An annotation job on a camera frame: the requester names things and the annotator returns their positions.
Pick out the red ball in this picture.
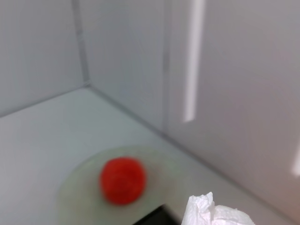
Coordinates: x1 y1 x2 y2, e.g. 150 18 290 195
99 156 148 206

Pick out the white paper ball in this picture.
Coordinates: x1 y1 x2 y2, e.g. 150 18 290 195
181 191 256 225

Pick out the clear glass fruit plate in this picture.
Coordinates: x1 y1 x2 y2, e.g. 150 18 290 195
57 144 186 225

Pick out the black mesh pen holder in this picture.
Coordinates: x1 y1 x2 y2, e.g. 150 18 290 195
133 203 184 225

